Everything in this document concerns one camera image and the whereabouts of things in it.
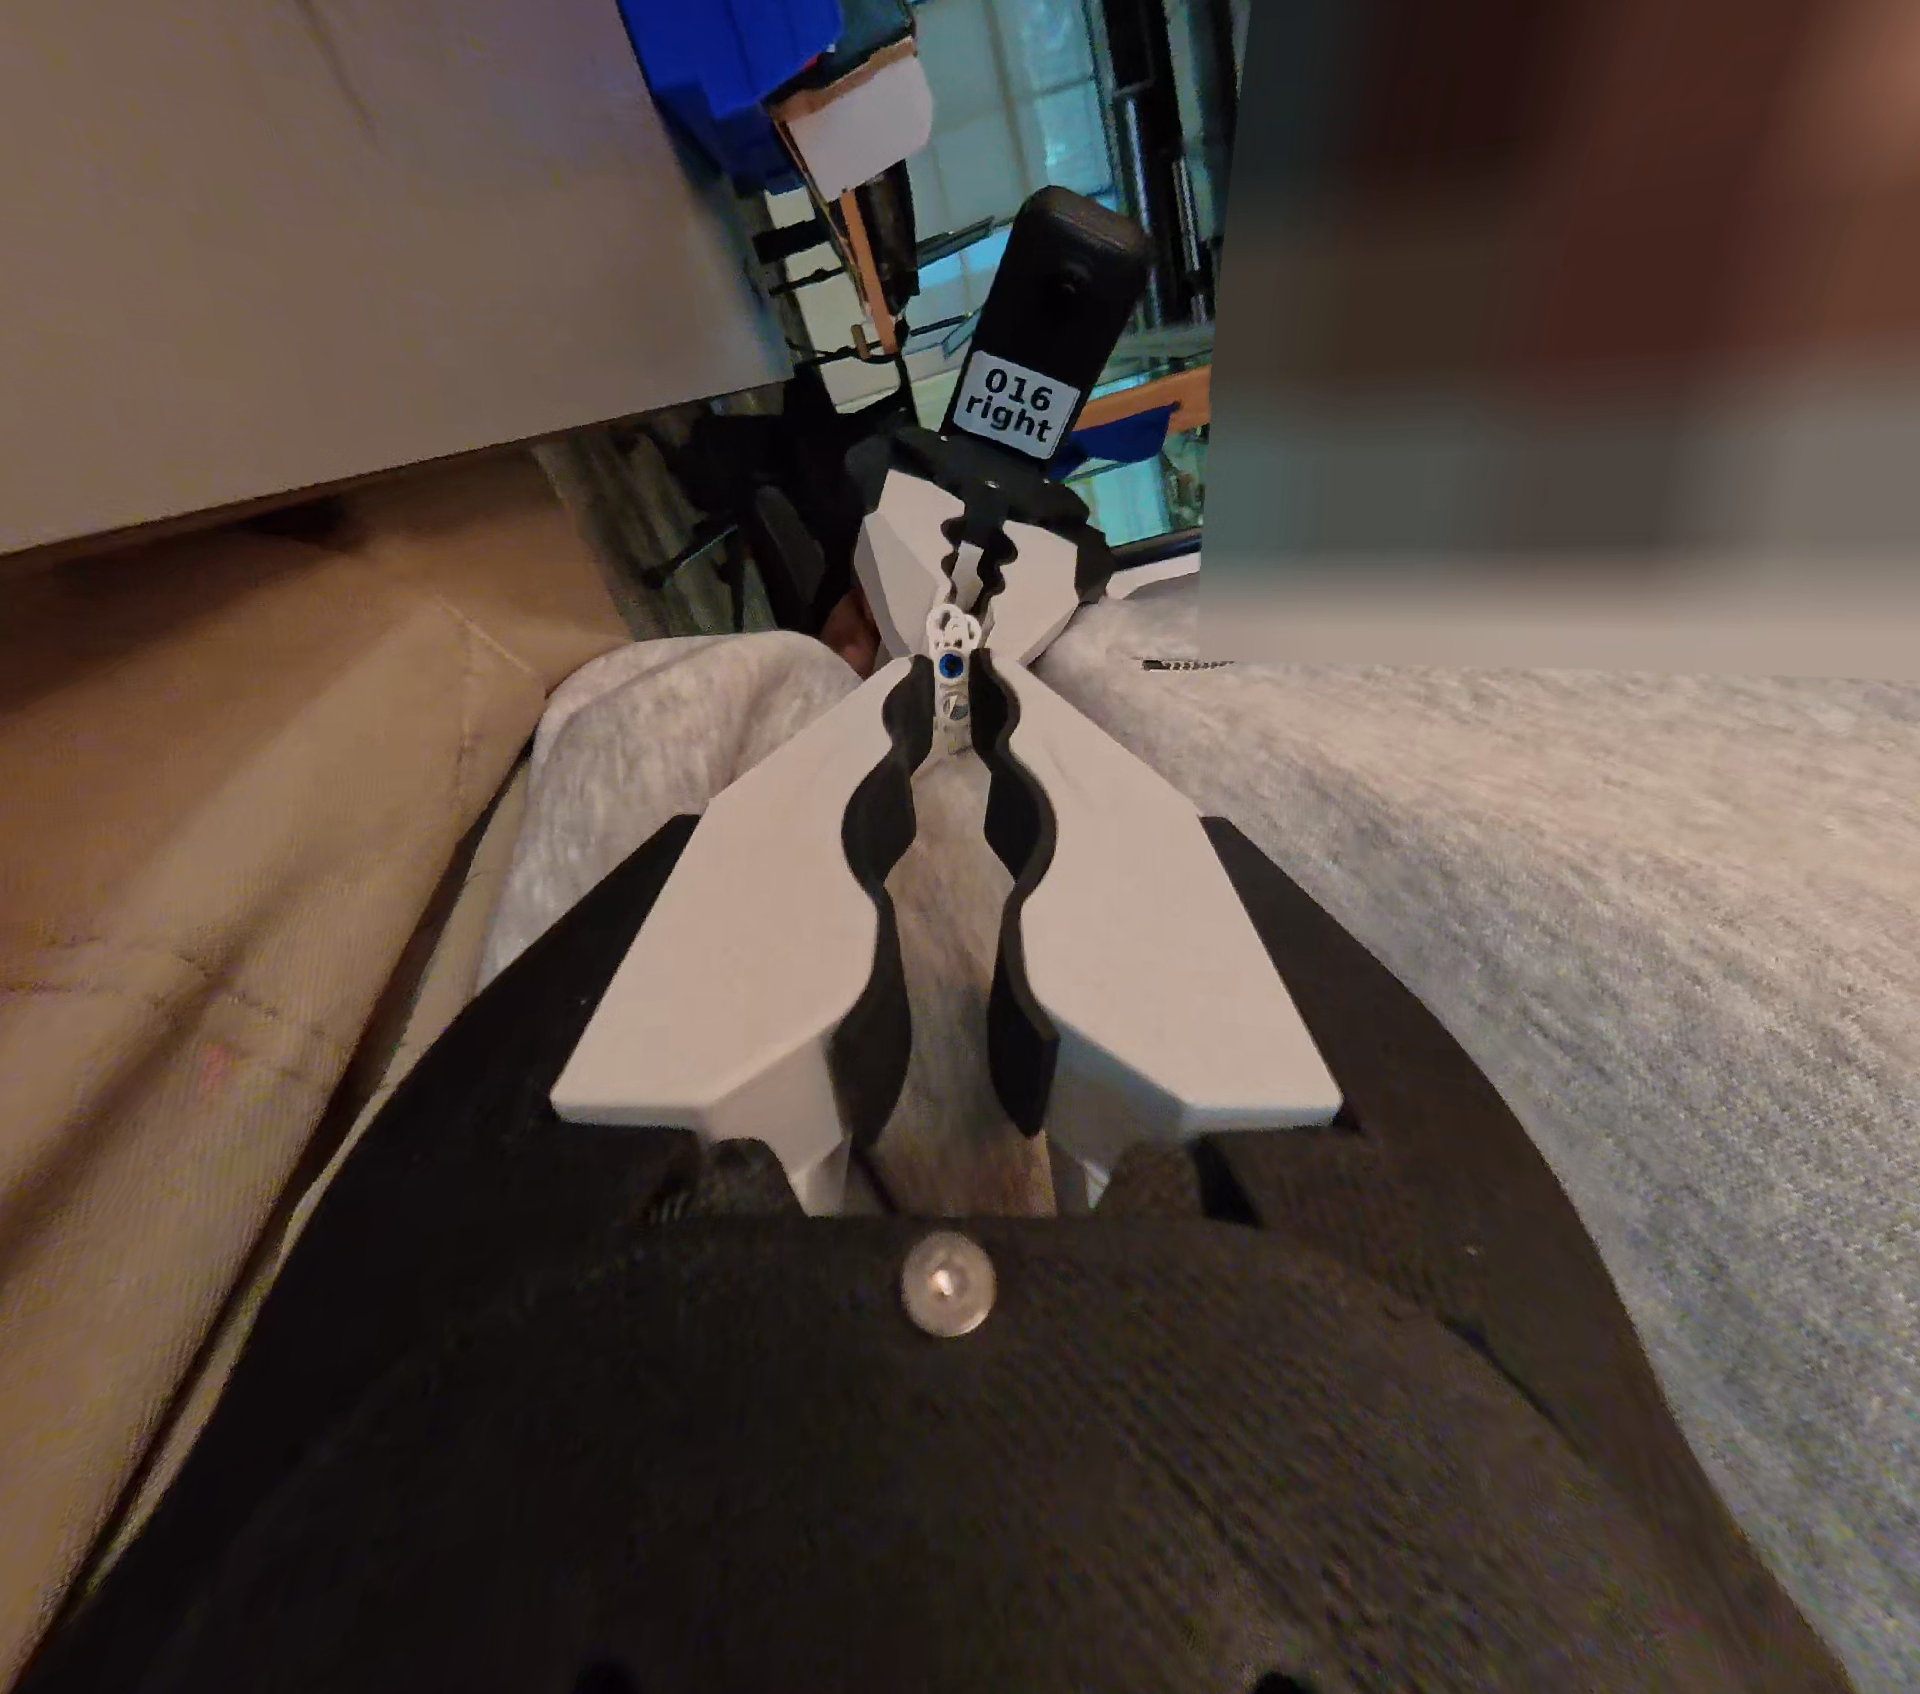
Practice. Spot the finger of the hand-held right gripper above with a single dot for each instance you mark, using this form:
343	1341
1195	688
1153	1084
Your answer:
1047	584
901	563

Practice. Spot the white lego beam with blue pins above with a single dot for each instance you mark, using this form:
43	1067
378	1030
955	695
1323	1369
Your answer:
949	636

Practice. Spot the grey zip hoodie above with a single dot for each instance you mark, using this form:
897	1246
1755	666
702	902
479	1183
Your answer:
1501	974

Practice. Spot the beige pants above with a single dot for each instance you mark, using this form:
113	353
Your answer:
225	825

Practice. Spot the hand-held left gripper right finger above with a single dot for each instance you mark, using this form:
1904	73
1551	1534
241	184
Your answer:
1171	974

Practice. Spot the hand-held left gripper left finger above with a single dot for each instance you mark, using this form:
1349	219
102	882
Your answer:
705	974

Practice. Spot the person's right hand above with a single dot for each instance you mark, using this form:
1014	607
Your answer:
848	640

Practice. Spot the black office chair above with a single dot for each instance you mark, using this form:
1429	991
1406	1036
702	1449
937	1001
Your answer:
781	448

